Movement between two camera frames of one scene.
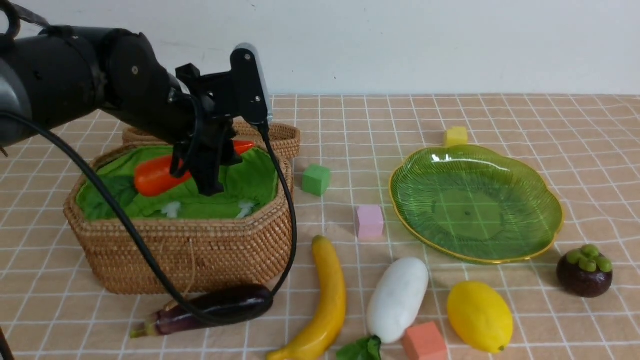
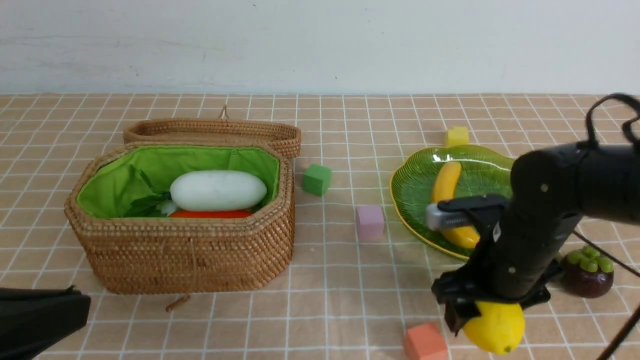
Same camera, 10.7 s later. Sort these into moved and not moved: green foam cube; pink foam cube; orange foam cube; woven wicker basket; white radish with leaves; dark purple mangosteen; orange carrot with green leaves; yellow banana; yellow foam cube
Moved: orange carrot with green leaves; yellow banana; white radish with leaves
Not moved: dark purple mangosteen; green foam cube; orange foam cube; yellow foam cube; pink foam cube; woven wicker basket
